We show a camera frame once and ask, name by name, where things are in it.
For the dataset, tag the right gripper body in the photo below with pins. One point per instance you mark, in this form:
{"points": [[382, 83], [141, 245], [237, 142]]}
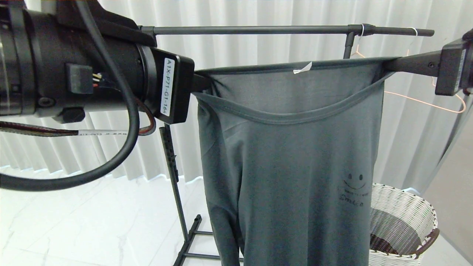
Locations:
{"points": [[449, 70]]}

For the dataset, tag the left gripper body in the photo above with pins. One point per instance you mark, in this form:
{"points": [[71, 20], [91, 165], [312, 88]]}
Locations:
{"points": [[55, 48]]}

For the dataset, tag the pink clothes hanger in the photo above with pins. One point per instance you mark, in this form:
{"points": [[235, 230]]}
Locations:
{"points": [[417, 101], [357, 54]]}

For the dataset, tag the dark grey shirt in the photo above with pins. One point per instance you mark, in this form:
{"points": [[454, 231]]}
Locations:
{"points": [[295, 147]]}

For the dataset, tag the white laundry basket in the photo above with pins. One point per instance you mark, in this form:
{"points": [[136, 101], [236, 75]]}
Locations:
{"points": [[406, 207]]}

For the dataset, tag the black clothes rack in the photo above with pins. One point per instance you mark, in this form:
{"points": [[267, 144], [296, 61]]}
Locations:
{"points": [[277, 29]]}

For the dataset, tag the white curtain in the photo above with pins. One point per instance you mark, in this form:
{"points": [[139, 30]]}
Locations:
{"points": [[258, 48]]}

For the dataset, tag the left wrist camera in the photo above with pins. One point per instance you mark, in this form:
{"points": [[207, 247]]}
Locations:
{"points": [[107, 26]]}

